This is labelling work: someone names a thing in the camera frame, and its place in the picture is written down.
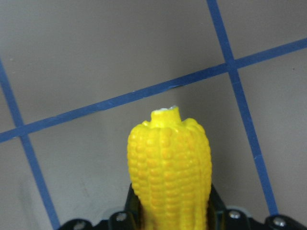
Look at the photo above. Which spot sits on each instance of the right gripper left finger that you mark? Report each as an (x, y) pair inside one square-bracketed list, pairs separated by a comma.
[(130, 217)]

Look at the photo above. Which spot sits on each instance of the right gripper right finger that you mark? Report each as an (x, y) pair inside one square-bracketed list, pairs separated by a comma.
[(222, 218)]

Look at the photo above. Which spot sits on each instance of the yellow corn cob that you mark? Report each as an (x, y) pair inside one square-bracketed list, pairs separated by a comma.
[(170, 167)]

